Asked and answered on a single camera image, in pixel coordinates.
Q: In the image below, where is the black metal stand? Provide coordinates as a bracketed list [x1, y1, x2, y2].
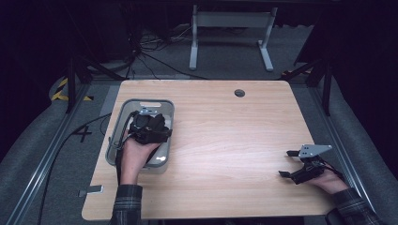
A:
[65, 55, 127, 114]
[281, 57, 333, 117]

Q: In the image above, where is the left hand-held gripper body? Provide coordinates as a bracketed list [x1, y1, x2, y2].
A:
[129, 107, 173, 145]

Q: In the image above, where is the aluminium floor rail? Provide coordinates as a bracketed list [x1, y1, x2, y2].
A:
[308, 86, 385, 221]
[5, 83, 92, 225]

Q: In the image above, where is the hand-held gripper cable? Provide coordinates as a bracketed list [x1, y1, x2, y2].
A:
[320, 162, 345, 182]
[108, 110, 140, 186]

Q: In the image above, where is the bundle of black cables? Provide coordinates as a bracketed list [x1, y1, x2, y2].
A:
[124, 18, 208, 81]

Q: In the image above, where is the white metal table frame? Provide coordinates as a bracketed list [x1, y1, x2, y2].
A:
[189, 4, 279, 72]

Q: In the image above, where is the right hand-held gripper cable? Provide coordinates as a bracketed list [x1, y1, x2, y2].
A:
[320, 162, 345, 182]

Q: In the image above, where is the black floor cable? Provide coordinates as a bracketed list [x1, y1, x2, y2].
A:
[36, 112, 113, 225]

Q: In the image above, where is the yellow black hazard tape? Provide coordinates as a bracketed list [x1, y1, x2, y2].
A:
[51, 77, 95, 102]

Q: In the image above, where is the person's left hand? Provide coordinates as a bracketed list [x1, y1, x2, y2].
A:
[119, 129, 162, 187]

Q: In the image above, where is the grey metal bracket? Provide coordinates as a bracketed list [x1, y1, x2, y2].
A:
[77, 185, 104, 198]

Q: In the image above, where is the left hand-held gripper cable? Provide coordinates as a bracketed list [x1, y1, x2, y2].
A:
[108, 110, 140, 186]

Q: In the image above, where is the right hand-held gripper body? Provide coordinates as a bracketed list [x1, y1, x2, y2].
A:
[290, 143, 333, 186]

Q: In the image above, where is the person's right hand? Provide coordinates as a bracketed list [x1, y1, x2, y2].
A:
[307, 170, 350, 195]

